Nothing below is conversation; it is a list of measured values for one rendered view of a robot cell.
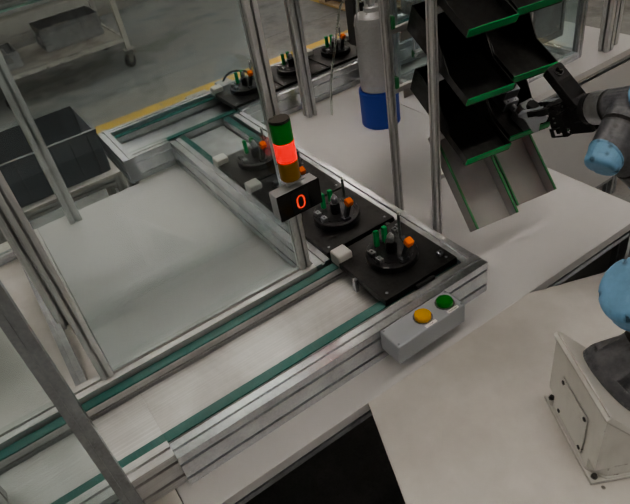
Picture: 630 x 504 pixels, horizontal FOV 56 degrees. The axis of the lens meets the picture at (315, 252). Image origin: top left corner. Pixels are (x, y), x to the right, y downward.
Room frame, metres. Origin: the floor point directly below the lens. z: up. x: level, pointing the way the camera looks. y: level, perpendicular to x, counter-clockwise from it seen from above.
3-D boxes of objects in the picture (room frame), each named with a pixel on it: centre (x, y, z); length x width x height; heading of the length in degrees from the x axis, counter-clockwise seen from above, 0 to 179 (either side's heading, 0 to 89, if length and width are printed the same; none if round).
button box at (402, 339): (0.99, -0.22, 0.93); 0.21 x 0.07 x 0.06; 117
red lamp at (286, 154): (1.24, 0.02, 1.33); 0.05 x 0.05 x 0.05
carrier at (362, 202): (1.45, -0.08, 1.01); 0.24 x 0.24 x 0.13; 27
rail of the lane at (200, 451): (0.96, -0.02, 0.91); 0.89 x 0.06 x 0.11; 117
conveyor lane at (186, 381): (1.11, 0.08, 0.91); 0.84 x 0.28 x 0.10; 117
